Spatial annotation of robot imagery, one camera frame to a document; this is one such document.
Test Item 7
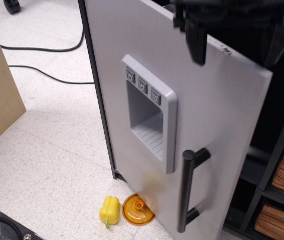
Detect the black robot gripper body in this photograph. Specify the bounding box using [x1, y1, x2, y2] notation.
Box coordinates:
[171, 0, 284, 29]

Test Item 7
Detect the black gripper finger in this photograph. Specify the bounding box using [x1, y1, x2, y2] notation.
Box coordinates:
[185, 19, 207, 66]
[263, 14, 284, 67]

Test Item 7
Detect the grey toy fridge door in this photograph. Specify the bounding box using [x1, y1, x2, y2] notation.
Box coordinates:
[81, 0, 272, 240]

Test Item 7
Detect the dark grey fridge cabinet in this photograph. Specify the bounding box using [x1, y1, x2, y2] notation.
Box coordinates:
[79, 0, 284, 230]

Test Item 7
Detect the black caster wheel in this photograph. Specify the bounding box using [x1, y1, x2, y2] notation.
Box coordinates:
[3, 0, 21, 15]

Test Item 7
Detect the orange translucent plastic lid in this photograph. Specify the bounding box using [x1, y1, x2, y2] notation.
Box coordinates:
[122, 193, 156, 226]

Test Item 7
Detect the lower wicker basket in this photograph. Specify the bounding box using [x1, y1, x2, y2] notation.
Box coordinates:
[254, 203, 284, 240]

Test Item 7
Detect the yellow toy bell pepper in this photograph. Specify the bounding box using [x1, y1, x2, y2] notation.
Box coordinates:
[99, 196, 120, 229]

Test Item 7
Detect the black fridge door handle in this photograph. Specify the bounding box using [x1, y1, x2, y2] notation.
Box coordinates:
[177, 147, 211, 233]

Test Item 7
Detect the black floor cable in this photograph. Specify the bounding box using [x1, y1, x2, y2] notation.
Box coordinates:
[8, 64, 95, 85]
[0, 24, 85, 53]

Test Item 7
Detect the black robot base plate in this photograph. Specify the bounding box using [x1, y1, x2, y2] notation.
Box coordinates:
[0, 212, 43, 240]

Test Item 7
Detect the black braided cable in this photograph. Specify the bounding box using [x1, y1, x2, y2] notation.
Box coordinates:
[0, 214, 24, 240]

